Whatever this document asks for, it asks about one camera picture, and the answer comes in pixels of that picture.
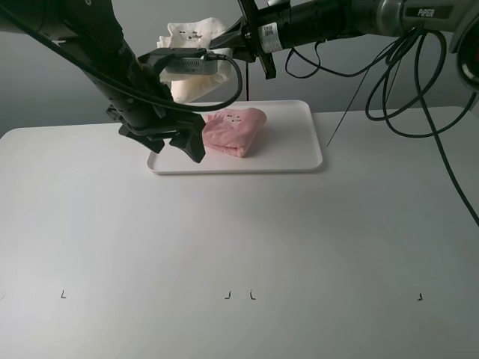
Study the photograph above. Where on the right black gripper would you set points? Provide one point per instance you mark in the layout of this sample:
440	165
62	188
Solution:
255	35

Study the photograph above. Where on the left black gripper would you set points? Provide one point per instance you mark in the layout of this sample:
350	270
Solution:
147	123

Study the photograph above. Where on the cream white towel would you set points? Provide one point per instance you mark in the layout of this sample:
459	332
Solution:
187	88

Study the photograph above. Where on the pink towel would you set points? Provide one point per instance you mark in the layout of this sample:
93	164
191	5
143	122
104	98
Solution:
233	131

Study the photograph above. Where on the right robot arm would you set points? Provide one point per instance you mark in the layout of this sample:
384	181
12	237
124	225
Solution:
281	25

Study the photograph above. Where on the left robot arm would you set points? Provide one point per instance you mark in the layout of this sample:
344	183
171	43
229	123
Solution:
89	33

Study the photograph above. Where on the white plastic tray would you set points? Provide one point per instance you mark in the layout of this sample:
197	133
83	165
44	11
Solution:
288	143

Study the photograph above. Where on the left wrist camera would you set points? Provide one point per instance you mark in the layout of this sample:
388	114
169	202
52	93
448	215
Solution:
180	61

